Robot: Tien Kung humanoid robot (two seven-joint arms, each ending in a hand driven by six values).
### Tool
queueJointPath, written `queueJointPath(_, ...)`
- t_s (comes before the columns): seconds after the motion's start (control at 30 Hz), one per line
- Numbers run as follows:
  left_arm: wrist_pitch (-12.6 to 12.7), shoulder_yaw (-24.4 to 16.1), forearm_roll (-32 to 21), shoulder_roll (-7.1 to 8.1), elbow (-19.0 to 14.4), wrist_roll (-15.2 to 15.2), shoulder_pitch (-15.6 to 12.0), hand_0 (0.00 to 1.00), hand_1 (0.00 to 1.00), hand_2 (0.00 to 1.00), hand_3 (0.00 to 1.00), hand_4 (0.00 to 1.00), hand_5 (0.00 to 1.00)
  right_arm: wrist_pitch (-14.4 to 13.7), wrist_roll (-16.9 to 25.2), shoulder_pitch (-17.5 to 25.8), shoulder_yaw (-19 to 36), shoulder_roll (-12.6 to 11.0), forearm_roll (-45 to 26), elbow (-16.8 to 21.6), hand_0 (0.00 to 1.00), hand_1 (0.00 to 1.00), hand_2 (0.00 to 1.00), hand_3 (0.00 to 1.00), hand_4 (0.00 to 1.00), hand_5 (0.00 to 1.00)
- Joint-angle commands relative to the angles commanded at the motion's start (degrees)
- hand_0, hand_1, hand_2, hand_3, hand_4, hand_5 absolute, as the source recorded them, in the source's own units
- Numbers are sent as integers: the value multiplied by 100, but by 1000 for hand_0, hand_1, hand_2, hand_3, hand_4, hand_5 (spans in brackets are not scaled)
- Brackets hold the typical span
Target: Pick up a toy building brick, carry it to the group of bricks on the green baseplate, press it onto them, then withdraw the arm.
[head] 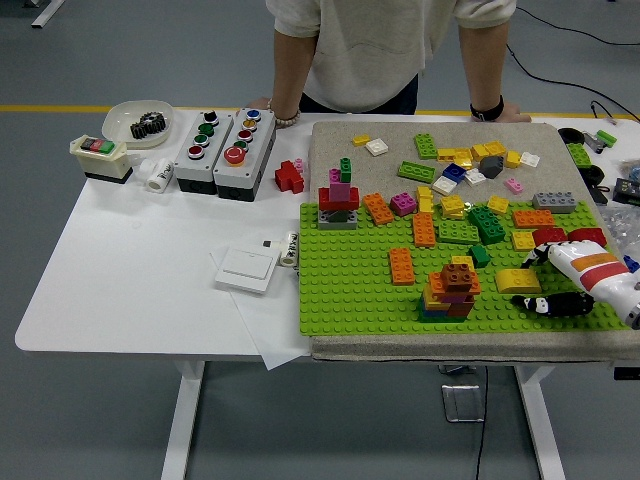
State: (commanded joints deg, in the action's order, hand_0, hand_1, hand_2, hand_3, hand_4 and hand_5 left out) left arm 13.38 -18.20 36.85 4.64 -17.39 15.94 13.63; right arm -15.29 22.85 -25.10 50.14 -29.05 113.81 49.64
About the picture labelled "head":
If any red curved brick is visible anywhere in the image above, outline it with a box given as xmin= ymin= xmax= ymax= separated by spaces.
xmin=532 ymin=227 xmax=569 ymax=247
xmin=567 ymin=227 xmax=609 ymax=249

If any cream red-green switch box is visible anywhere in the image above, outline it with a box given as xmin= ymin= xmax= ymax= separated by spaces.
xmin=68 ymin=134 xmax=134 ymax=185

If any white printed cylinder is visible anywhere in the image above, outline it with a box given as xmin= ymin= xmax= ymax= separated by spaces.
xmin=278 ymin=230 xmax=300 ymax=269

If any black hanging cable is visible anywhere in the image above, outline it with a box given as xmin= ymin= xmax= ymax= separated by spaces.
xmin=474 ymin=367 xmax=490 ymax=480

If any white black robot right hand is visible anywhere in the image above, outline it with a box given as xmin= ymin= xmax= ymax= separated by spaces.
xmin=509 ymin=239 xmax=640 ymax=324

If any black floor cable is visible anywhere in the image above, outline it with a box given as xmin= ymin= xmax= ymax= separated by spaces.
xmin=504 ymin=42 xmax=640 ymax=122

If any black wristwatch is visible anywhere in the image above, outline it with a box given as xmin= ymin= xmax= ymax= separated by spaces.
xmin=469 ymin=94 xmax=505 ymax=123

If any yellow curved brick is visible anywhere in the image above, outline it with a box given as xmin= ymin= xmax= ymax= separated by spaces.
xmin=494 ymin=268 xmax=544 ymax=295

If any orange long brick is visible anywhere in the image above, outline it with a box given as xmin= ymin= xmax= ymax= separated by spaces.
xmin=388 ymin=247 xmax=416 ymax=286
xmin=362 ymin=192 xmax=396 ymax=225
xmin=512 ymin=207 xmax=556 ymax=229
xmin=412 ymin=210 xmax=436 ymax=248

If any clear bag of parts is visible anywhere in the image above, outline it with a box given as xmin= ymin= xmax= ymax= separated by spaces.
xmin=599 ymin=202 xmax=640 ymax=251

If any white table leg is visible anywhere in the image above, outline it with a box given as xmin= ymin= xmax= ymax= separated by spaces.
xmin=160 ymin=360 xmax=206 ymax=480
xmin=514 ymin=365 xmax=566 ymax=480

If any white wall switch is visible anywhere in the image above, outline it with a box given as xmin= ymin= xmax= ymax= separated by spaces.
xmin=214 ymin=247 xmax=279 ymax=296

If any white furniture foot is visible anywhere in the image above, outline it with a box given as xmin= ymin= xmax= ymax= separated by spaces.
xmin=30 ymin=0 xmax=66 ymax=29

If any multicoloured brick stack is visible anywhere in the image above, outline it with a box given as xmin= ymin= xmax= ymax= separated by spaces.
xmin=419 ymin=263 xmax=482 ymax=324

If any lime green long brick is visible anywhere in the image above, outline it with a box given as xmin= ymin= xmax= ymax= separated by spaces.
xmin=398 ymin=160 xmax=435 ymax=183
xmin=437 ymin=219 xmax=480 ymax=245

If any green studded baseplate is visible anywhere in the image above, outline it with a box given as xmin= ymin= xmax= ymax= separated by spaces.
xmin=298 ymin=199 xmax=640 ymax=337

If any magenta brick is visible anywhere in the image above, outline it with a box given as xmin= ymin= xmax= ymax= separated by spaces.
xmin=389 ymin=192 xmax=417 ymax=218

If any dark grey sloped brick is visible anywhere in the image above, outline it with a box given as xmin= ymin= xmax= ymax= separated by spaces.
xmin=479 ymin=155 xmax=506 ymax=179

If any red brick cluster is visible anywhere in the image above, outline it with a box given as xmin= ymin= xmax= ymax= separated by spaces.
xmin=273 ymin=159 xmax=306 ymax=195

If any white plastic pipe fitting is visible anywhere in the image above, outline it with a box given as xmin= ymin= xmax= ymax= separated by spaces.
xmin=134 ymin=157 xmax=175 ymax=193

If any white paper sheet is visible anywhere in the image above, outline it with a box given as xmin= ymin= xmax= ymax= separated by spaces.
xmin=208 ymin=249 xmax=312 ymax=372

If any grey long brick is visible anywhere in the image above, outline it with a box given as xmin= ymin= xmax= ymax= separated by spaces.
xmin=531 ymin=190 xmax=576 ymax=214

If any person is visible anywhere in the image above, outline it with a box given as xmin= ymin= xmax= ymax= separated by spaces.
xmin=244 ymin=0 xmax=533 ymax=129

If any black cable with connector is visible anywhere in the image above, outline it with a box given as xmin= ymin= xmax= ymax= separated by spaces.
xmin=589 ymin=99 xmax=640 ymax=125

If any grey-brown mat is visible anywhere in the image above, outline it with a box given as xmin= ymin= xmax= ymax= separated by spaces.
xmin=305 ymin=120 xmax=640 ymax=365

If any grey emergency-stop button box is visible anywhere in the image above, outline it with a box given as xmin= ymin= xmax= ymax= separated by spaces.
xmin=213 ymin=107 xmax=277 ymax=202

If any dark green large brick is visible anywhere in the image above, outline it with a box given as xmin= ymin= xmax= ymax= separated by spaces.
xmin=467 ymin=204 xmax=506 ymax=245

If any metal floor plate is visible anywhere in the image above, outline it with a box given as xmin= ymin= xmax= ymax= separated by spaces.
xmin=440 ymin=383 xmax=486 ymax=424

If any grey four-button box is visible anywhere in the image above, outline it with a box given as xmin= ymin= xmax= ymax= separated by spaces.
xmin=173 ymin=108 xmax=235 ymax=195

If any white plastic dish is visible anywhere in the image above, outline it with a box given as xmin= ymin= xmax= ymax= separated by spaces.
xmin=101 ymin=99 xmax=175 ymax=150

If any grey red pink brick tower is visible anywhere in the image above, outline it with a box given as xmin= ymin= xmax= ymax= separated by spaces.
xmin=318 ymin=157 xmax=361 ymax=231

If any black electronic device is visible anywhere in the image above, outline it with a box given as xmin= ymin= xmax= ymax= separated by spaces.
xmin=613 ymin=177 xmax=640 ymax=206

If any person's left hand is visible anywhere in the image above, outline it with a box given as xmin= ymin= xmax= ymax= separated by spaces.
xmin=499 ymin=102 xmax=533 ymax=124

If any pale beaded bracelet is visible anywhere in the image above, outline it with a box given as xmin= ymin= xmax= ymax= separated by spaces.
xmin=267 ymin=97 xmax=302 ymax=129

